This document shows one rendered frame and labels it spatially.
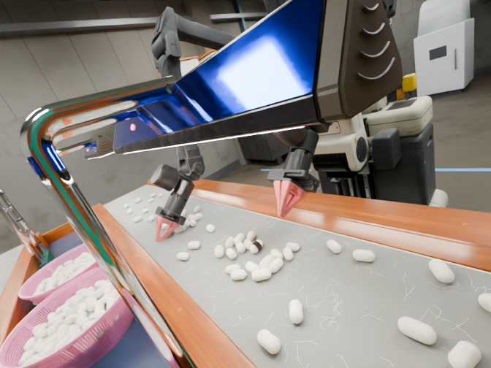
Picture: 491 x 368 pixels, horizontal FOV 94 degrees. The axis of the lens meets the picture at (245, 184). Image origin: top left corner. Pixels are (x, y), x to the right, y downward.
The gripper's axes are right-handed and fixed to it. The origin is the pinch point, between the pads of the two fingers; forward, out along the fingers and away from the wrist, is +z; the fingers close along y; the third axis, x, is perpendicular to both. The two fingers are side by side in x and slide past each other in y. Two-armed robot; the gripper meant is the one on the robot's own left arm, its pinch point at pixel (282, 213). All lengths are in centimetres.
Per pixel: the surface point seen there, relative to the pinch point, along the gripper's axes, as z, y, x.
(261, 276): 13.1, 2.9, -3.3
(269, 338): 18.7, 12.6, -8.8
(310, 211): -3.7, -0.1, 9.9
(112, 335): 36.2, -20.0, -17.1
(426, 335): 10.4, 27.3, -1.0
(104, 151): -4, -69, -29
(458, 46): -368, -53, 329
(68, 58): -105, -291, -79
